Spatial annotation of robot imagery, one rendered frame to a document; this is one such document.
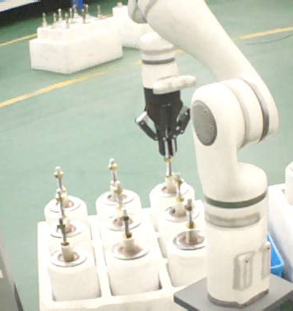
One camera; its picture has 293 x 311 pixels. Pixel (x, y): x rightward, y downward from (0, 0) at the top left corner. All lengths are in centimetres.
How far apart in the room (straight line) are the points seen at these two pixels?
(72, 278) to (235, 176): 47
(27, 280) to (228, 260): 85
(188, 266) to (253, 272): 31
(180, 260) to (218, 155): 42
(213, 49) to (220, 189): 19
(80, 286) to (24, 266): 53
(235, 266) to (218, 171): 15
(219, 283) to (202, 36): 35
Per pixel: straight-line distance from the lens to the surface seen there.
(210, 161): 87
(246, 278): 94
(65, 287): 124
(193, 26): 92
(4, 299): 133
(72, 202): 147
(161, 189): 147
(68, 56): 354
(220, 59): 91
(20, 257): 180
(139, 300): 123
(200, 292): 102
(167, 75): 135
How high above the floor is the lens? 87
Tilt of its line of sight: 22 degrees down
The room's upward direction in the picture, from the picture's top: 6 degrees counter-clockwise
